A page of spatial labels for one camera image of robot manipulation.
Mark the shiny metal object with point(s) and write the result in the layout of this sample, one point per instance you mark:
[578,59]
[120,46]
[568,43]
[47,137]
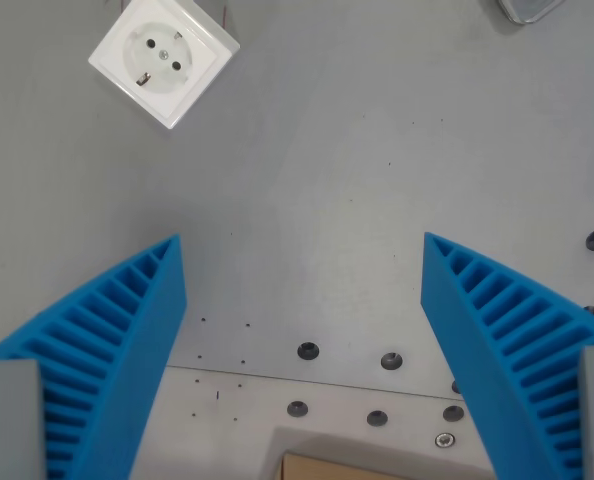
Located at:
[527,10]

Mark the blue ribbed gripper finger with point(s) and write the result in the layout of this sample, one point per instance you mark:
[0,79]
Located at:
[482,340]
[122,340]

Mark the light wooden panel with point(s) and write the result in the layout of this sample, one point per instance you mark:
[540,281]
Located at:
[367,469]

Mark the white wall socket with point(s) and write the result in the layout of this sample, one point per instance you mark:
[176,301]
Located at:
[162,55]

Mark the silver screw head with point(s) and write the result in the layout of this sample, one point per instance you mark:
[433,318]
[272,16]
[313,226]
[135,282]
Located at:
[445,440]

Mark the light grey frame plate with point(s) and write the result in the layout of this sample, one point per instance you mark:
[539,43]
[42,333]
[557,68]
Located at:
[377,442]

